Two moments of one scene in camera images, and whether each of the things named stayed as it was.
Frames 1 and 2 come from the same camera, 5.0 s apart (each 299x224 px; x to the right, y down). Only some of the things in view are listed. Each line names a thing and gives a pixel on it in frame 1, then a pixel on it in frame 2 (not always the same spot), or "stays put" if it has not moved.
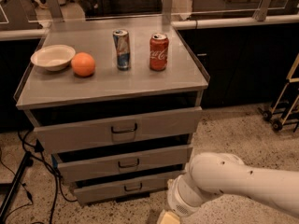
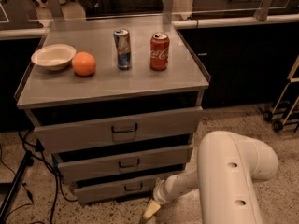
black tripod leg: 28,161 stays put
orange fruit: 83,64 stays put
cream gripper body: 179,200 → 160,194
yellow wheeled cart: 278,118 stays put
